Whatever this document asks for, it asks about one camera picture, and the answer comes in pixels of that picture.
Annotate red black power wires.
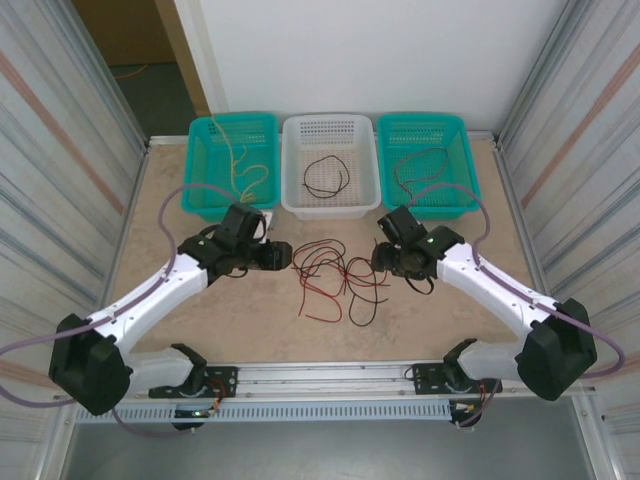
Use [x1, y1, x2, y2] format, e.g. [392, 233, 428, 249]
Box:
[452, 382, 501, 416]
[207, 377, 236, 417]

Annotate orange floor cable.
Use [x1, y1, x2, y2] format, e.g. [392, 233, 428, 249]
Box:
[113, 63, 151, 81]

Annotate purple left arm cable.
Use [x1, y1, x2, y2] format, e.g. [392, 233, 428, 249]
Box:
[0, 183, 246, 440]

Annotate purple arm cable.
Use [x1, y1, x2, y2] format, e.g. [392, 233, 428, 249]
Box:
[405, 182, 626, 430]
[0, 183, 246, 440]

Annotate white plastic basket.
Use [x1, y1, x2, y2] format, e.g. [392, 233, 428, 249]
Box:
[279, 113, 382, 221]

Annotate grey brown cable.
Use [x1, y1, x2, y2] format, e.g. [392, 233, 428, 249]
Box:
[393, 146, 450, 201]

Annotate teal plastic basket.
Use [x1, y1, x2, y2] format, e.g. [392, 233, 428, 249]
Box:
[180, 112, 280, 224]
[375, 113, 484, 224]

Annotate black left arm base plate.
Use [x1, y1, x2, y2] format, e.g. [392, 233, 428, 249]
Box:
[148, 366, 239, 400]

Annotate yellow cable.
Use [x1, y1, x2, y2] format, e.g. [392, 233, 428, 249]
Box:
[212, 115, 271, 205]

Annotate grey slotted cable duct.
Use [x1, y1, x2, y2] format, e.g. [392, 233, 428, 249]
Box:
[72, 402, 454, 424]

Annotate aluminium mounting rail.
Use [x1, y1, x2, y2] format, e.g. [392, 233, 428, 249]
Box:
[54, 355, 599, 401]

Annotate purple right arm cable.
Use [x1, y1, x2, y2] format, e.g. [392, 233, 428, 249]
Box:
[405, 182, 626, 430]

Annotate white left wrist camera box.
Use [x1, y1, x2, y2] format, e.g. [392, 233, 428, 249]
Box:
[255, 210, 277, 240]

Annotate wooden door frame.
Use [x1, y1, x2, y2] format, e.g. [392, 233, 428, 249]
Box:
[153, 0, 212, 120]

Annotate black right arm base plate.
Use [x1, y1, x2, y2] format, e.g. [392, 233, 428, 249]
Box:
[412, 360, 504, 396]

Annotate thin black right gripper cable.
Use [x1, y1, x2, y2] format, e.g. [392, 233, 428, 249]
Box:
[404, 272, 436, 297]

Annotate aluminium table edge profile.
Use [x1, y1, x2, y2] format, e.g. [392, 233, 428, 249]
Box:
[146, 130, 503, 151]

